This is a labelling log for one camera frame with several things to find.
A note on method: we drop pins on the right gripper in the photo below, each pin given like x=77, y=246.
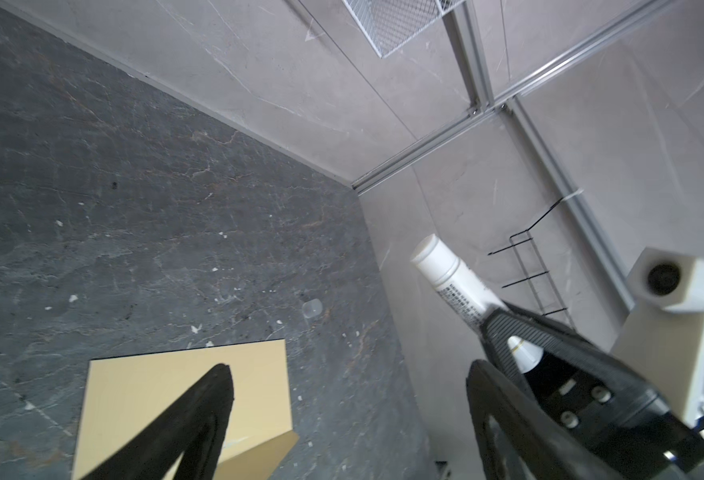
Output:
x=613, y=412

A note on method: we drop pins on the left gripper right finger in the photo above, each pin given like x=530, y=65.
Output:
x=511, y=430

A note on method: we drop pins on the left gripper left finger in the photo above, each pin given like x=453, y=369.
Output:
x=188, y=435

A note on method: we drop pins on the white glue stick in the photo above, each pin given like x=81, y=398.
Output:
x=474, y=302

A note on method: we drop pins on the yellow envelope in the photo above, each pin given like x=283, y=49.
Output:
x=124, y=395

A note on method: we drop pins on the black wire hook rack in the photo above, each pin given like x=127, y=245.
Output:
x=537, y=277

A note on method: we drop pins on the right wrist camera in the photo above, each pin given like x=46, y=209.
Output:
x=662, y=339

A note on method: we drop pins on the white wire mesh basket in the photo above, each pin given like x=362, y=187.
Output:
x=390, y=24

